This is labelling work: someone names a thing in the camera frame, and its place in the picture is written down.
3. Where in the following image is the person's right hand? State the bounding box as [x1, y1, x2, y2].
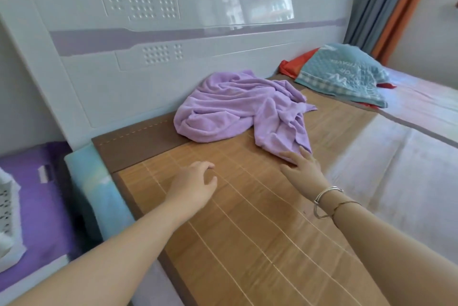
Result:
[279, 145, 332, 207]

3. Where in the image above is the pastel rainbow bed sheet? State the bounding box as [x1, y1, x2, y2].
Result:
[63, 66, 458, 306]

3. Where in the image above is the person's left hand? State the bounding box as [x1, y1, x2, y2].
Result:
[164, 160, 219, 216]

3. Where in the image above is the brown bamboo sleeping mat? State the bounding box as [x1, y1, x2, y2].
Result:
[91, 73, 458, 306]

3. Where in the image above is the teal quilted pillow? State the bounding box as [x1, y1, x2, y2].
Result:
[294, 43, 391, 109]

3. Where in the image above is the person's left forearm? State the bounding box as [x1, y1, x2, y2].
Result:
[9, 198, 194, 306]

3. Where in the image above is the grey orange curtain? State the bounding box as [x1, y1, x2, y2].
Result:
[343, 0, 444, 64]

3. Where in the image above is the red cloth under pillow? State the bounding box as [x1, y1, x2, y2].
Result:
[278, 47, 398, 111]

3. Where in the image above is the purple floor mat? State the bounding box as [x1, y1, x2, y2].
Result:
[0, 141, 85, 292]

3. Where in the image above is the white plastic shelf rack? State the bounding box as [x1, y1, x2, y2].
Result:
[0, 166, 28, 274]

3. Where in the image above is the purple towel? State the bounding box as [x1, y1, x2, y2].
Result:
[173, 70, 319, 165]

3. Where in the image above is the white bedside nightstand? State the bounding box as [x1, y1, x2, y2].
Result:
[0, 141, 86, 306]

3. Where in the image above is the person's right forearm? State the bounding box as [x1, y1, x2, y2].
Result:
[314, 189, 458, 306]

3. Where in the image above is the white glossy headboard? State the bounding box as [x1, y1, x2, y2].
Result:
[0, 0, 364, 151]

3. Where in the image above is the silver bangle bracelet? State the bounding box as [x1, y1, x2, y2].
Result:
[312, 186, 345, 220]

